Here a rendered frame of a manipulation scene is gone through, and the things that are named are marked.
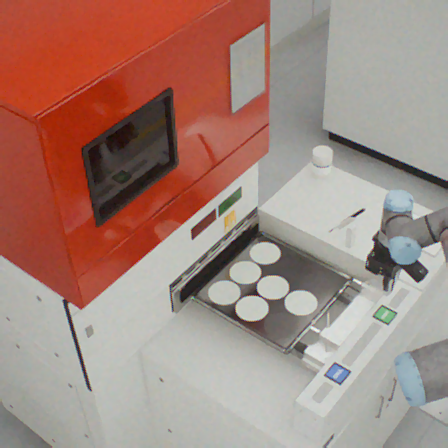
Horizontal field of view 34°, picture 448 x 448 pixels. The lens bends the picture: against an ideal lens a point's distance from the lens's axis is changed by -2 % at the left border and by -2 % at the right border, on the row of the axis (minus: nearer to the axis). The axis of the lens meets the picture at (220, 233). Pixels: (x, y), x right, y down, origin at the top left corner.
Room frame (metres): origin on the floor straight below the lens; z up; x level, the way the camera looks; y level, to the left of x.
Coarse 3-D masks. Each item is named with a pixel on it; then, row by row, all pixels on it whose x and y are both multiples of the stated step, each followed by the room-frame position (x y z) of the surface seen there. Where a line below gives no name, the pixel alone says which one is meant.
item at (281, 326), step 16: (256, 240) 1.77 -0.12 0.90; (272, 240) 1.77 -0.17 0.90; (240, 256) 1.70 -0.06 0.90; (288, 256) 1.69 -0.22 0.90; (304, 256) 1.69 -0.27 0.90; (224, 272) 1.64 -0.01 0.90; (272, 272) 1.63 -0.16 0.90; (288, 272) 1.62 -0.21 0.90; (304, 272) 1.62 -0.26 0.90; (320, 272) 1.62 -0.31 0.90; (208, 288) 1.57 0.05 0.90; (240, 288) 1.56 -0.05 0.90; (256, 288) 1.56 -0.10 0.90; (304, 288) 1.55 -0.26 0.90; (320, 288) 1.55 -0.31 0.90; (336, 288) 1.54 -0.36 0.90; (224, 304) 1.50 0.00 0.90; (272, 304) 1.49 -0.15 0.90; (320, 304) 1.48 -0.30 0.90; (240, 320) 1.43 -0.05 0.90; (256, 320) 1.43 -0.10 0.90; (272, 320) 1.43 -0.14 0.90; (288, 320) 1.42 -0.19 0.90; (304, 320) 1.42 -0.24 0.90; (272, 336) 1.37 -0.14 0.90; (288, 336) 1.36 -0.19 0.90
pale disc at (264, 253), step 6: (258, 246) 1.75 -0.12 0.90; (264, 246) 1.75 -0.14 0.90; (270, 246) 1.74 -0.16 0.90; (276, 246) 1.74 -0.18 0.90; (252, 252) 1.72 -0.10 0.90; (258, 252) 1.72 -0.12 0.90; (264, 252) 1.72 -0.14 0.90; (270, 252) 1.72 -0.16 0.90; (276, 252) 1.71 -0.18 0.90; (252, 258) 1.69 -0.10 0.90; (258, 258) 1.69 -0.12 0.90; (264, 258) 1.69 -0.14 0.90; (270, 258) 1.69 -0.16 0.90; (276, 258) 1.69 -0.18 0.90; (264, 264) 1.66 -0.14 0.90
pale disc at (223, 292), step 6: (216, 282) 1.59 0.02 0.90; (222, 282) 1.59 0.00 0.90; (228, 282) 1.59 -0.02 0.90; (210, 288) 1.57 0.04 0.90; (216, 288) 1.57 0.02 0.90; (222, 288) 1.57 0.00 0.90; (228, 288) 1.57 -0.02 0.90; (234, 288) 1.56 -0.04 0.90; (210, 294) 1.54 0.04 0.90; (216, 294) 1.54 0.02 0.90; (222, 294) 1.54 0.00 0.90; (228, 294) 1.54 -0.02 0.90; (234, 294) 1.54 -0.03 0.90; (216, 300) 1.52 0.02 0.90; (222, 300) 1.52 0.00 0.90; (228, 300) 1.52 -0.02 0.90; (234, 300) 1.51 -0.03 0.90
